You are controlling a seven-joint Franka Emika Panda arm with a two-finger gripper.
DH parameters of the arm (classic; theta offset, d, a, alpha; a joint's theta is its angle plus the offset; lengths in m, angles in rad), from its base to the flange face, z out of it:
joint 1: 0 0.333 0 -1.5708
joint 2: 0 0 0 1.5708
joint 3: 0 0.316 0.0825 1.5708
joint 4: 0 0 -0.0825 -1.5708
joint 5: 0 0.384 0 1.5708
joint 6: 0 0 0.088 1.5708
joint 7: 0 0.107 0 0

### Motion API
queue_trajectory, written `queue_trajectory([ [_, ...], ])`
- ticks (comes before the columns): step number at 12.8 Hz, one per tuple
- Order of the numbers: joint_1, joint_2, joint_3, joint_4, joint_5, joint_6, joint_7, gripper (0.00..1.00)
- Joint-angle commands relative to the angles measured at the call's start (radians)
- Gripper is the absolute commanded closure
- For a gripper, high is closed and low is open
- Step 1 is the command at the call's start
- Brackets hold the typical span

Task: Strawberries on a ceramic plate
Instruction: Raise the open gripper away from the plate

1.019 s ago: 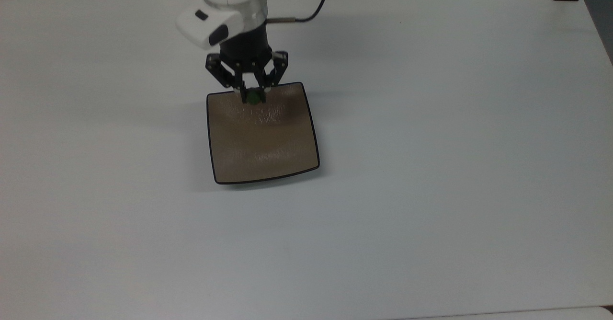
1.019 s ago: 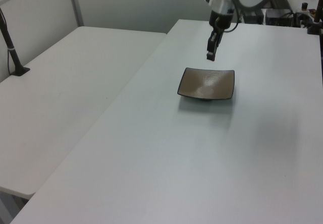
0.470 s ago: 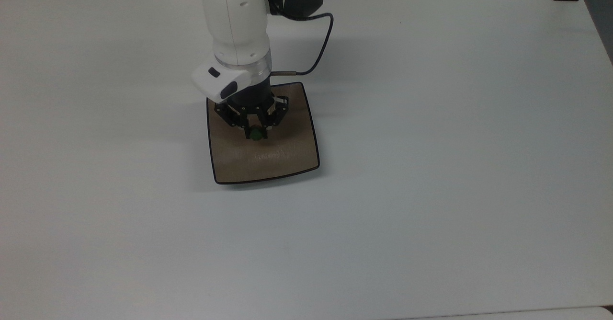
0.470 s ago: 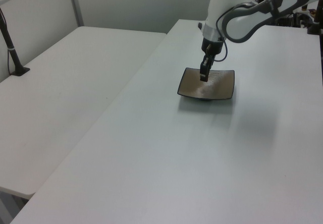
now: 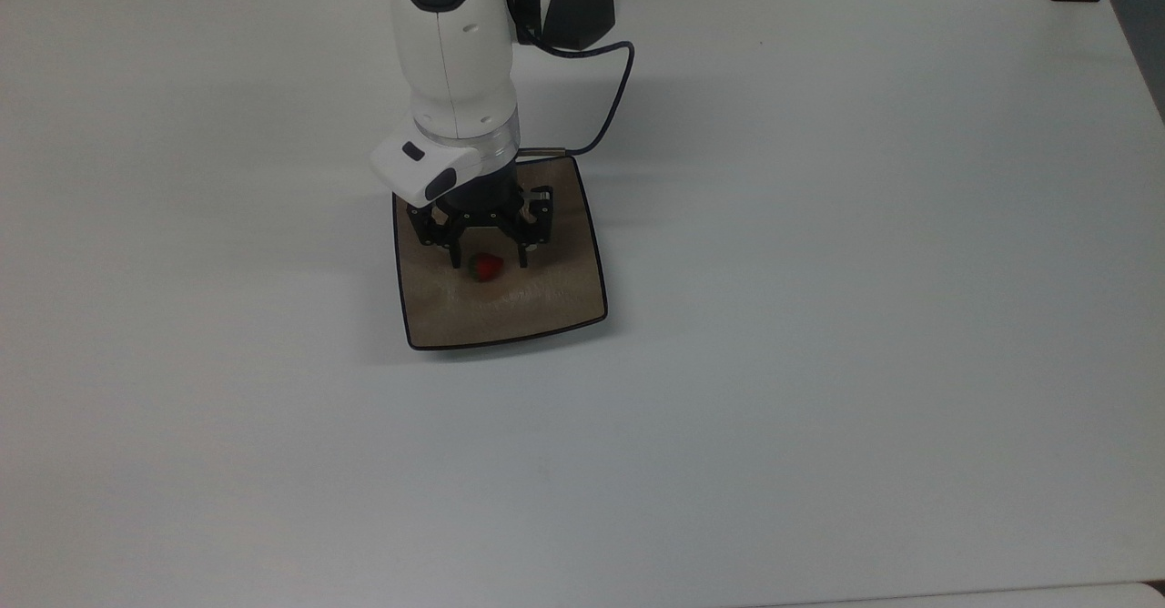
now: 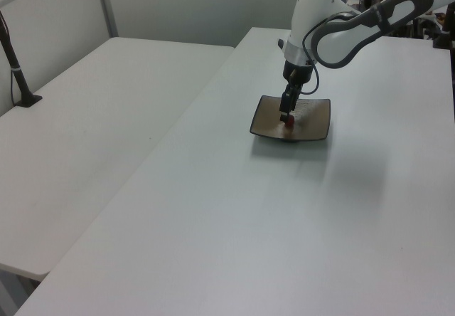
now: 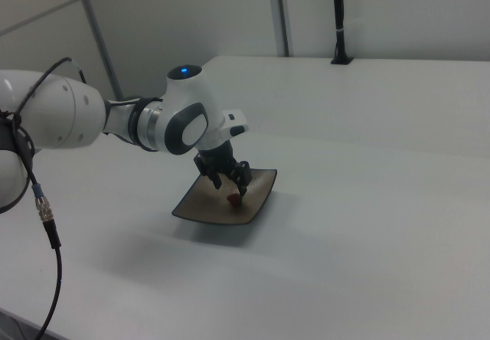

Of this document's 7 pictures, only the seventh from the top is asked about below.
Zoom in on black cable with connector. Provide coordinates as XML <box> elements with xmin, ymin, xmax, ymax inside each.
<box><xmin>0</xmin><ymin>57</ymin><xmax>88</xmax><ymax>340</ymax></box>

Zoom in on square brown ceramic plate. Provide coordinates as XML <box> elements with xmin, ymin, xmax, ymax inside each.
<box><xmin>170</xmin><ymin>168</ymin><xmax>279</xmax><ymax>227</ymax></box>

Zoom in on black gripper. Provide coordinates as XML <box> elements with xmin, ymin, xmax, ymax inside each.
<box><xmin>193</xmin><ymin>139</ymin><xmax>253</xmax><ymax>196</ymax></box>

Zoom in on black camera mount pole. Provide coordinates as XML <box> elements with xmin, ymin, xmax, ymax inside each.
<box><xmin>330</xmin><ymin>0</ymin><xmax>355</xmax><ymax>67</ymax></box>

